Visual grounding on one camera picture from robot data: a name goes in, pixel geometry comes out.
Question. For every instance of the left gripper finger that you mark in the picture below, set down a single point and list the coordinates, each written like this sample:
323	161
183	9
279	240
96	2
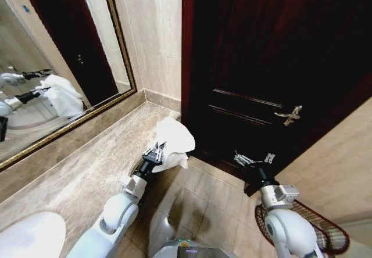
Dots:
155	149
161	152

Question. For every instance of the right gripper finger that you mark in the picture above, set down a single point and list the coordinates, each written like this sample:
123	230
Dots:
241	157
270	157

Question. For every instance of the white towel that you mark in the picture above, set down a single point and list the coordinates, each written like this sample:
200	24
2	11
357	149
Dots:
174	137

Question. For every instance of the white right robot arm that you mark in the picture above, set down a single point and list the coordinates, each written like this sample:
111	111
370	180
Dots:
287	229

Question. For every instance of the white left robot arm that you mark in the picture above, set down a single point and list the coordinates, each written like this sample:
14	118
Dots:
116	214

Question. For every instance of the dark red wicker hamper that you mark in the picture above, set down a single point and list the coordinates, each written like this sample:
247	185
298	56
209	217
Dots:
328	229

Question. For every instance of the dark wooden door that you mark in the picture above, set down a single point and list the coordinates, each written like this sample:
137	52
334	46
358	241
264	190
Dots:
261	51

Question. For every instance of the white sink basin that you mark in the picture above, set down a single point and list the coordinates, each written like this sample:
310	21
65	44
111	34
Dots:
29	234

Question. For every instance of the gold framed wall mirror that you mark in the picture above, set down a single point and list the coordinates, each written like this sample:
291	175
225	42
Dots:
72	66

